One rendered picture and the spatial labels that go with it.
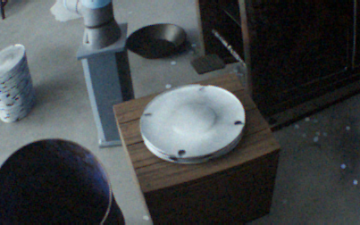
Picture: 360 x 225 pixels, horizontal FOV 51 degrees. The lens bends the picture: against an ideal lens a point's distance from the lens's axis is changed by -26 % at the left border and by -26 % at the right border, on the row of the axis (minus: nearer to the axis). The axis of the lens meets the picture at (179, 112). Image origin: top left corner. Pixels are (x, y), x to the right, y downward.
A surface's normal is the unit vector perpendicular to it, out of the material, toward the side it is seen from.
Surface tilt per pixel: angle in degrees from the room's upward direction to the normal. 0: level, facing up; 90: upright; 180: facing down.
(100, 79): 90
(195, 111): 0
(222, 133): 0
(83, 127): 0
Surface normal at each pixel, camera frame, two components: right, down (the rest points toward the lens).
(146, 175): -0.10, -0.75
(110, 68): 0.07, 0.65
